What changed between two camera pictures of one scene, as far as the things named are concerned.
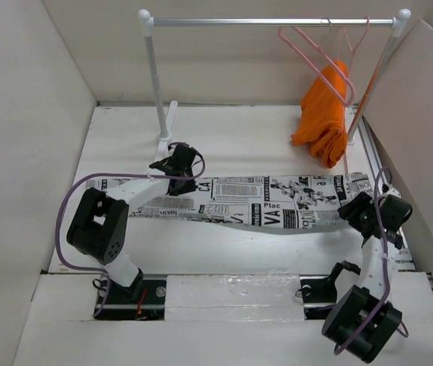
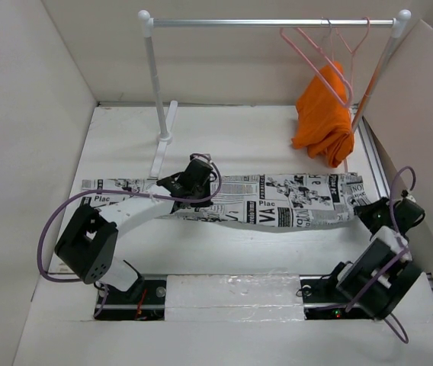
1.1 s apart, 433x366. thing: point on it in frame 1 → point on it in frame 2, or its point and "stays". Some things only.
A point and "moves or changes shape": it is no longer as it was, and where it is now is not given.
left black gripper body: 187,171 → 203,192
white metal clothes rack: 397,24 stays
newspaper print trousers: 263,203 moves or changes shape
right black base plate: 319,295 stays
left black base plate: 143,300 stays
